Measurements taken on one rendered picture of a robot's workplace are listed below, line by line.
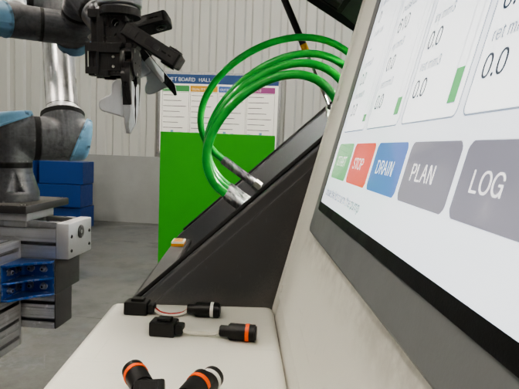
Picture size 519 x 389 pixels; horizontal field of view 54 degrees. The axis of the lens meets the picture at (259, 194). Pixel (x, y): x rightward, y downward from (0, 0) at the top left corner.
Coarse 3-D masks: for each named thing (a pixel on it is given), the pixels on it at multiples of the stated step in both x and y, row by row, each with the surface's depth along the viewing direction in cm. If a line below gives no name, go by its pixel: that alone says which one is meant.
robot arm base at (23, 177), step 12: (0, 168) 128; (12, 168) 129; (24, 168) 131; (0, 180) 128; (12, 180) 129; (24, 180) 131; (0, 192) 127; (12, 192) 128; (24, 192) 130; (36, 192) 134
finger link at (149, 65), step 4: (148, 60) 102; (152, 60) 102; (144, 64) 103; (148, 64) 102; (152, 64) 102; (156, 64) 103; (144, 68) 103; (148, 68) 102; (152, 68) 102; (156, 68) 102; (144, 72) 103; (148, 72) 103; (152, 72) 103; (156, 72) 102; (160, 72) 102; (160, 76) 102; (164, 76) 103; (160, 80) 102; (164, 80) 102
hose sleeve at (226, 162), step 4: (224, 160) 104; (228, 160) 104; (224, 164) 104; (228, 164) 104; (232, 164) 104; (236, 164) 104; (228, 168) 104; (232, 168) 104; (236, 168) 104; (240, 168) 104; (232, 172) 105; (236, 172) 104; (240, 172) 104; (244, 172) 104; (240, 176) 104; (244, 176) 104; (248, 176) 104; (252, 176) 105; (244, 180) 104; (248, 180) 104; (252, 180) 104; (252, 184) 105
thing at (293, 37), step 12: (288, 36) 102; (300, 36) 102; (312, 36) 102; (324, 36) 102; (252, 48) 102; (264, 48) 102; (336, 48) 103; (240, 60) 102; (228, 72) 103; (216, 84) 103; (204, 96) 103; (204, 108) 103; (204, 132) 103; (216, 156) 104
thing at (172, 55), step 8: (128, 24) 87; (120, 32) 87; (128, 32) 87; (136, 32) 87; (144, 32) 87; (136, 40) 87; (144, 40) 88; (152, 40) 88; (144, 48) 88; (152, 48) 88; (160, 48) 88; (168, 48) 88; (160, 56) 88; (168, 56) 88; (176, 56) 88; (168, 64) 89; (176, 64) 88
